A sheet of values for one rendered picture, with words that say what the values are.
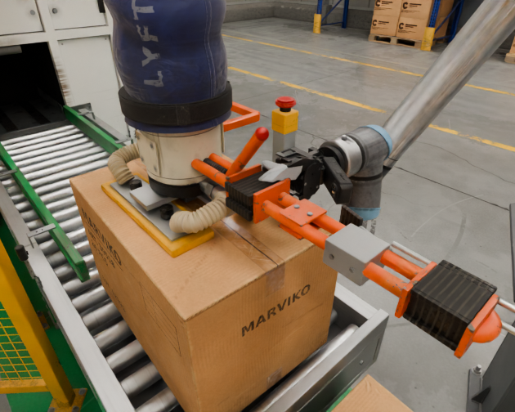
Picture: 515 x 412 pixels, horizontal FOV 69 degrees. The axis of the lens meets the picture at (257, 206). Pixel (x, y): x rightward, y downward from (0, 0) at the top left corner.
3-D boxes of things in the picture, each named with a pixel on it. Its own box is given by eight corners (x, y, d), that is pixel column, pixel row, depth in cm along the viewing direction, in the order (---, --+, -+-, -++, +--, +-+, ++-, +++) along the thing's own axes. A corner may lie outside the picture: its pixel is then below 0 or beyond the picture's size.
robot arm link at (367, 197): (380, 204, 97) (383, 159, 91) (379, 226, 87) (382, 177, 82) (343, 203, 100) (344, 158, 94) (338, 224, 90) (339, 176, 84)
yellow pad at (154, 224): (101, 190, 93) (96, 172, 90) (138, 177, 98) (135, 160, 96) (172, 259, 72) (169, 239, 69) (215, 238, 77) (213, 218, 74)
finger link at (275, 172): (242, 171, 67) (277, 169, 73) (264, 184, 63) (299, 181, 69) (246, 154, 66) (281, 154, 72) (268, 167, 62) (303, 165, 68)
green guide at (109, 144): (65, 118, 247) (62, 105, 242) (82, 114, 252) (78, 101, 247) (201, 227, 146) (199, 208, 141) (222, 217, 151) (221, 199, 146)
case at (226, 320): (102, 286, 120) (68, 177, 98) (207, 237, 141) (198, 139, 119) (203, 441, 81) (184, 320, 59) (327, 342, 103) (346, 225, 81)
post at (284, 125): (266, 309, 183) (270, 109, 127) (277, 302, 186) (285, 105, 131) (276, 317, 178) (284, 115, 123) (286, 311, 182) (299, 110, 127)
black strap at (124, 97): (103, 104, 79) (99, 85, 76) (195, 84, 91) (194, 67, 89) (156, 136, 64) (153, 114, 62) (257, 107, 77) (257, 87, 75)
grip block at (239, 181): (222, 206, 69) (221, 177, 66) (261, 188, 74) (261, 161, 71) (252, 226, 64) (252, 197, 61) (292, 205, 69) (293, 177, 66)
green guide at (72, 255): (-30, 139, 217) (-36, 124, 212) (-9, 135, 223) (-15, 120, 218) (57, 295, 116) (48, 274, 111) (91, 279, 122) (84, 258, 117)
